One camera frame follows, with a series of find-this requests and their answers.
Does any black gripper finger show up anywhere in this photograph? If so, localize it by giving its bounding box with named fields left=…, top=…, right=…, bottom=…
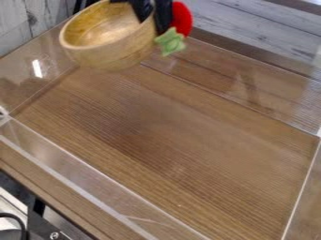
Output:
left=154, top=0, right=173, bottom=35
left=130, top=0, right=153, bottom=23

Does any wooden bowl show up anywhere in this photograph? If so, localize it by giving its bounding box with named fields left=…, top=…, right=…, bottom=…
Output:
left=60, top=0, right=157, bottom=71

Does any black table leg bracket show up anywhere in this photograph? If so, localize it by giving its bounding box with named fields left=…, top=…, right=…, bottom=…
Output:
left=29, top=197, right=82, bottom=240

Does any black cable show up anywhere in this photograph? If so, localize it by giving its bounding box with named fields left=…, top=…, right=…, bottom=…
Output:
left=0, top=213, right=30, bottom=240

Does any clear acrylic tray wall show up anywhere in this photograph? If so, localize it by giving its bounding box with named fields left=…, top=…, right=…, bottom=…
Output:
left=0, top=107, right=211, bottom=240

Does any red plush tomato green stem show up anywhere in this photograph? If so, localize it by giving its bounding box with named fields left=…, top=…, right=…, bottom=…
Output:
left=154, top=0, right=193, bottom=56

